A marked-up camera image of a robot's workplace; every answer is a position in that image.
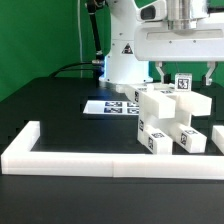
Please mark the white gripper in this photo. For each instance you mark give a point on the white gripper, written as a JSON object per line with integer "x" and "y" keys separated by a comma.
{"x": 180, "y": 30}

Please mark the white tagged cube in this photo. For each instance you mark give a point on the white tagged cube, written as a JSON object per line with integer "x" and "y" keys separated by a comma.
{"x": 183, "y": 81}

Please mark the white chair back frame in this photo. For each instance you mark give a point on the white chair back frame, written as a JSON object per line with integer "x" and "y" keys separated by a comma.
{"x": 161, "y": 101}

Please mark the white chair seat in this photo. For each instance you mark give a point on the white chair seat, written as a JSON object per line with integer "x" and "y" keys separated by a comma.
{"x": 145, "y": 120}

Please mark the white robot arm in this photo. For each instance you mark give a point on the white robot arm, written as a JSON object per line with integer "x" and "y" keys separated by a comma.
{"x": 122, "y": 66}

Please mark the white part at right edge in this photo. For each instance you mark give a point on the white part at right edge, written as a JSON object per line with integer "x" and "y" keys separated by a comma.
{"x": 218, "y": 137}

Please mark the white marker sheet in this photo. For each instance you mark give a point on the white marker sheet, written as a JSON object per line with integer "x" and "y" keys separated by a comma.
{"x": 111, "y": 107}

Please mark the white U-shaped boundary frame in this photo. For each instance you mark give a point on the white U-shaped boundary frame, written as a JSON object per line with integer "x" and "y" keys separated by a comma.
{"x": 19, "y": 158}

